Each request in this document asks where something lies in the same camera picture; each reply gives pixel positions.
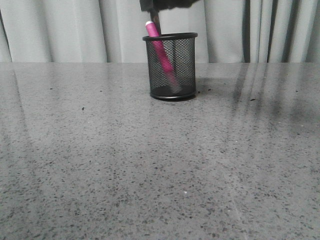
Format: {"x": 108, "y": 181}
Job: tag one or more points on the black mesh pen holder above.
{"x": 180, "y": 49}

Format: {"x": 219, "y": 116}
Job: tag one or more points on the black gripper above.
{"x": 159, "y": 5}

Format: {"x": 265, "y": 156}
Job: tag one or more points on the grey orange handled scissors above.
{"x": 154, "y": 17}

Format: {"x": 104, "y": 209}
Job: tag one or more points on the grey white curtain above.
{"x": 101, "y": 31}

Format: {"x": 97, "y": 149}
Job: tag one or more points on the pink marker pen clear cap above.
{"x": 163, "y": 58}

